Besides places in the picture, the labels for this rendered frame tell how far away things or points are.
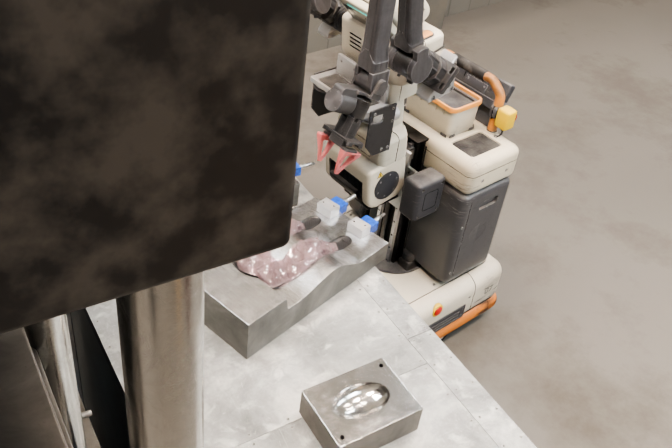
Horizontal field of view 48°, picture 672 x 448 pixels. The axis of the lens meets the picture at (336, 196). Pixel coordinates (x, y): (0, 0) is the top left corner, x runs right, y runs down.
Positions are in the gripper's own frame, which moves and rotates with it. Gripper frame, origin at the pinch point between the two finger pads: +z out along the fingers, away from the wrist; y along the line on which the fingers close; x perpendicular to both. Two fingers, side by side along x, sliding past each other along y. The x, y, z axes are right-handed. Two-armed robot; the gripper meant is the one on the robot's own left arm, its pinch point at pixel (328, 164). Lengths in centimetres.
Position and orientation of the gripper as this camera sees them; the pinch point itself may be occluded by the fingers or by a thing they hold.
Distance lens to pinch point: 196.7
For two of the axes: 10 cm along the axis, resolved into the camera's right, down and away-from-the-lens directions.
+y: 6.4, 5.2, -5.7
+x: 6.3, 0.6, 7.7
